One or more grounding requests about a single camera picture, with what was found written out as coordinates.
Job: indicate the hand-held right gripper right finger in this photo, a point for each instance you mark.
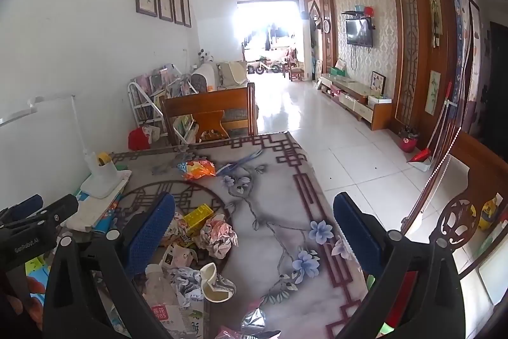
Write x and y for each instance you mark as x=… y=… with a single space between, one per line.
x=357 y=229

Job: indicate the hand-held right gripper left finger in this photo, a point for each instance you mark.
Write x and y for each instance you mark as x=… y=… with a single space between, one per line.
x=151 y=229

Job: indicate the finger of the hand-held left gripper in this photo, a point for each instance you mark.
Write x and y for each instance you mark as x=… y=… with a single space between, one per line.
x=26 y=202
x=57 y=210

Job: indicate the yellow carton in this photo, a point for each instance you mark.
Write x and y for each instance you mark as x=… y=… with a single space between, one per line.
x=198 y=216

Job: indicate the pink silver wrapper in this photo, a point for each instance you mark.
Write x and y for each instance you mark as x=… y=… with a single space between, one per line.
x=216 y=237

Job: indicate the orange snack wrapper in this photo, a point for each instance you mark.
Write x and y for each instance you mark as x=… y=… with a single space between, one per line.
x=198 y=169

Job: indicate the pink checked wrapper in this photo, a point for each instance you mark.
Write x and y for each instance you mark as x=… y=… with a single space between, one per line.
x=234 y=334

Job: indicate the person's left hand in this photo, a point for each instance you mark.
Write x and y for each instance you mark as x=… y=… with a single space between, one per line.
x=16 y=306

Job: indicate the colourful snack wrapper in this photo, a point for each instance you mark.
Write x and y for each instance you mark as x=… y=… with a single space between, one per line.
x=178 y=226

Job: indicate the small white packet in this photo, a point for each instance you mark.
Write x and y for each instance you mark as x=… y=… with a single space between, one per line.
x=176 y=255

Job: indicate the white desk lamp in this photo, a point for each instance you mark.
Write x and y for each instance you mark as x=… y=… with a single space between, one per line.
x=101 y=180

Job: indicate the clear plastic bottle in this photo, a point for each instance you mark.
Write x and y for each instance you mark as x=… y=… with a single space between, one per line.
x=158 y=285

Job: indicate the crumpled printed paper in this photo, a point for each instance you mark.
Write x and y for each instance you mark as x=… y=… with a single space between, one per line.
x=186 y=281

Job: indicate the small yellow object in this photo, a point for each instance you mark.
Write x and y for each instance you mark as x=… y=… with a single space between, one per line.
x=104 y=158

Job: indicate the red bag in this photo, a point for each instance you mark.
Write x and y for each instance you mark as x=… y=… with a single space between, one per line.
x=139 y=139

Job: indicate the floral printed tablecloth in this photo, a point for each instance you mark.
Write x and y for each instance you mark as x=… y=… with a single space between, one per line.
x=270 y=204

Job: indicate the crushed paper cup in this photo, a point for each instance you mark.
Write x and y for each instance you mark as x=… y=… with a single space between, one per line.
x=216 y=293

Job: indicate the red white dustpan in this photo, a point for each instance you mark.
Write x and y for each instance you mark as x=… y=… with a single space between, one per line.
x=421 y=158

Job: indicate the white ribbed strip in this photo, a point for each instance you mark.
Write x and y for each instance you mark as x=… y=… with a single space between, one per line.
x=438 y=174

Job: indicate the red bucket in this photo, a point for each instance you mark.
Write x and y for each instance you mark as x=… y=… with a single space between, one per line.
x=408 y=143

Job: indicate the white printed carton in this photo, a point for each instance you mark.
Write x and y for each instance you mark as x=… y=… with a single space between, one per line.
x=196 y=323

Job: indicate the wooden television stand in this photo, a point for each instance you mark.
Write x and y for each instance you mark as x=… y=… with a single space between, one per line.
x=357 y=104

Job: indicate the yellow toy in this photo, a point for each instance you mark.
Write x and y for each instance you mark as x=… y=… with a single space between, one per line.
x=487 y=212

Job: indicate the silver foil wrapper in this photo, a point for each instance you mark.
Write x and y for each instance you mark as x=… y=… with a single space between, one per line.
x=254 y=321

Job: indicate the wooden dining chair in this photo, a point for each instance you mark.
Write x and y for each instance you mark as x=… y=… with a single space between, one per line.
x=206 y=100

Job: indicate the carved wooden chair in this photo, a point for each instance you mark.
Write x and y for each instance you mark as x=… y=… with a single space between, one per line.
x=482 y=160

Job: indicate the white magazine rack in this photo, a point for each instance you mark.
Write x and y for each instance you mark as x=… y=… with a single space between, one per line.
x=153 y=85

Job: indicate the framed geometric picture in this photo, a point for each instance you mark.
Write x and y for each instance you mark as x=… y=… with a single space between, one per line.
x=378 y=81

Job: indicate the green white box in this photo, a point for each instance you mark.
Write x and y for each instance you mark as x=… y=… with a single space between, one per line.
x=339 y=65

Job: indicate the small wooden chair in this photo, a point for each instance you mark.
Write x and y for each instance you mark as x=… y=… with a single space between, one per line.
x=294 y=69

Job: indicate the wooden sofa with cushions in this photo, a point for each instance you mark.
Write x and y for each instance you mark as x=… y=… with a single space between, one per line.
x=230 y=75

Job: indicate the white balance bike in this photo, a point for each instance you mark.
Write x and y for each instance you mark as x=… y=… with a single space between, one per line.
x=265 y=67

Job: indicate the dark door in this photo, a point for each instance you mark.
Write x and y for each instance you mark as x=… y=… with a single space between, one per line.
x=499 y=85

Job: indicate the blue patterned hanging scroll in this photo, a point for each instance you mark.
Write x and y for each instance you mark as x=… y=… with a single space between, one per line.
x=462 y=45

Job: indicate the green floral wall poster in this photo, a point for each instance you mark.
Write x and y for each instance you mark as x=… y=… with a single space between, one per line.
x=432 y=92

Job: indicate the wall television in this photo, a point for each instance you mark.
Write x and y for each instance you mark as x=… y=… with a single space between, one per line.
x=359 y=33

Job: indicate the round wall clock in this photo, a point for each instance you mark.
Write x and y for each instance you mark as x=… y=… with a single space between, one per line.
x=326 y=25

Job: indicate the black wall shelf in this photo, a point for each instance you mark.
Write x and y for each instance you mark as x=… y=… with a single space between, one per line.
x=359 y=14

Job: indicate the tall wall poster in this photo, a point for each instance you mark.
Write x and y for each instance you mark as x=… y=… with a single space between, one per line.
x=434 y=5

